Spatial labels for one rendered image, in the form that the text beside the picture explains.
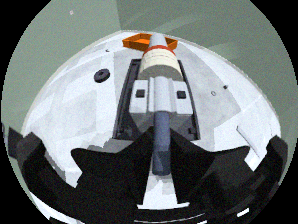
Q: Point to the orange open tray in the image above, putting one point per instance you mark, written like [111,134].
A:
[141,41]

